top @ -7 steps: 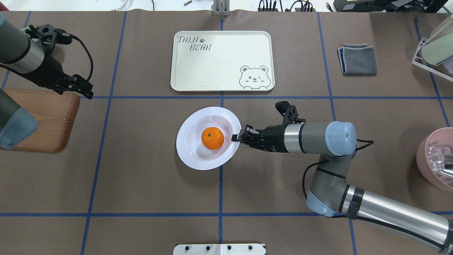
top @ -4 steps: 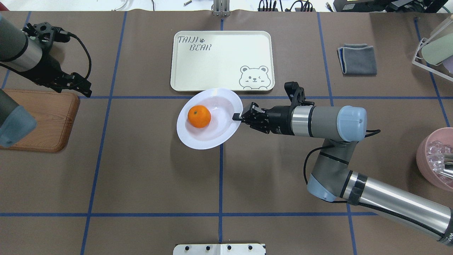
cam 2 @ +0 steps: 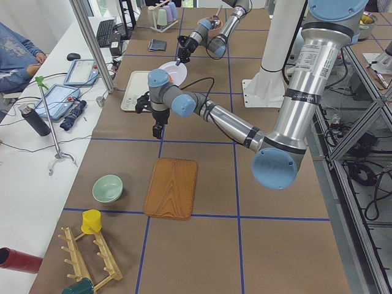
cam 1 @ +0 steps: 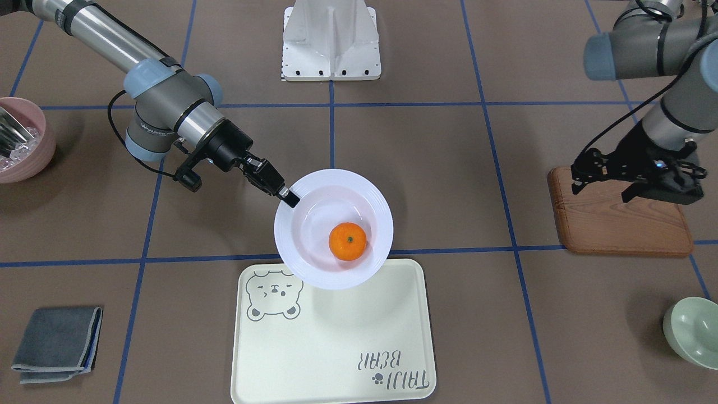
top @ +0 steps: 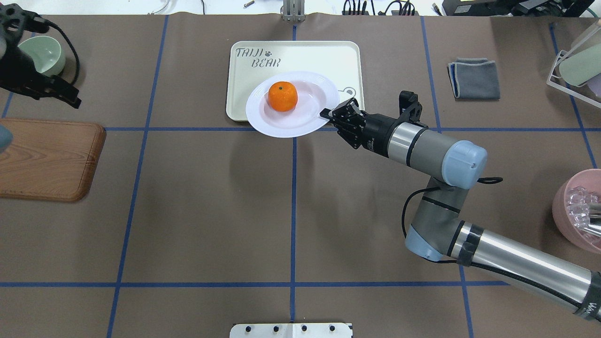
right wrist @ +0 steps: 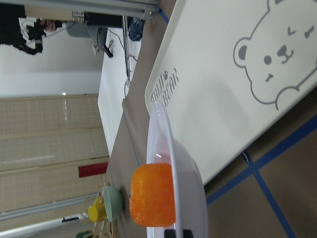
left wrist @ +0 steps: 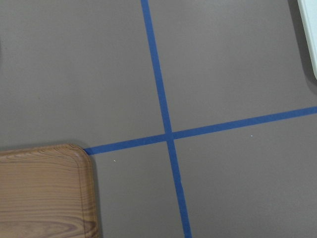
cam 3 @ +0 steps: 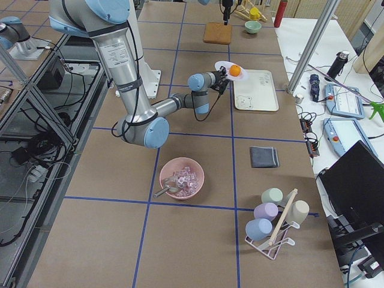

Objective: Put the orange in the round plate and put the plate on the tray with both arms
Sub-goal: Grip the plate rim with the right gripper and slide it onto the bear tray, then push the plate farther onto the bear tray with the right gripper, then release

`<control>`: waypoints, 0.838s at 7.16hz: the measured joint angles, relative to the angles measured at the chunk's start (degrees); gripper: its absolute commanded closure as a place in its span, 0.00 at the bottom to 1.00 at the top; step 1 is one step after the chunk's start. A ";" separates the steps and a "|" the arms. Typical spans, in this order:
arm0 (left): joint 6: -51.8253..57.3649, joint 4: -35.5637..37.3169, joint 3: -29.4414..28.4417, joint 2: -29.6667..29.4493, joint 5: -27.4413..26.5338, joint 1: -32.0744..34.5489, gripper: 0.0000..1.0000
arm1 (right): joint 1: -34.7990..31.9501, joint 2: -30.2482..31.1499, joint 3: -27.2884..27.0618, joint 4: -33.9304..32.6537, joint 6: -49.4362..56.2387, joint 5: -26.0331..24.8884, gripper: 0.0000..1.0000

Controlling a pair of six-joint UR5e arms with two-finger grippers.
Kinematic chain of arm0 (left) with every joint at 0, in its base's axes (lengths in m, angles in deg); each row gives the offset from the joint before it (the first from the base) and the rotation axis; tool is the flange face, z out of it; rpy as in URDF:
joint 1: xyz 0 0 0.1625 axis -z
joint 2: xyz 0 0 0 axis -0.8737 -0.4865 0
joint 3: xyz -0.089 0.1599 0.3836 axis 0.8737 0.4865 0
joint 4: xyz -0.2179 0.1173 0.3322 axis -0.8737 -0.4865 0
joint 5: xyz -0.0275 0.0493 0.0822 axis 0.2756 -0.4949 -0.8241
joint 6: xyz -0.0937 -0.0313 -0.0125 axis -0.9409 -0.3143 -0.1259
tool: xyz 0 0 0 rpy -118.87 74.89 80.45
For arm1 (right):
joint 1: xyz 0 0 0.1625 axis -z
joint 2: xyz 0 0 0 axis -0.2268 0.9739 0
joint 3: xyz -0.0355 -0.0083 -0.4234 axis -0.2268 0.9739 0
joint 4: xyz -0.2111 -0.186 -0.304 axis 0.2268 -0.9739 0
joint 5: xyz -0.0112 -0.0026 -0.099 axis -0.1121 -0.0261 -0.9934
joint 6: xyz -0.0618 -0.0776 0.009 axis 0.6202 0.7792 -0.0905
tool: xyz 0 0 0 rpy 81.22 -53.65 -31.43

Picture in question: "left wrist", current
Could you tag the cream bear tray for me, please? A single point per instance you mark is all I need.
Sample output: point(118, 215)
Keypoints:
point(308, 12)

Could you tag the wooden cutting board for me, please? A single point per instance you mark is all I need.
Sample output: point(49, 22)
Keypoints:
point(47, 192)

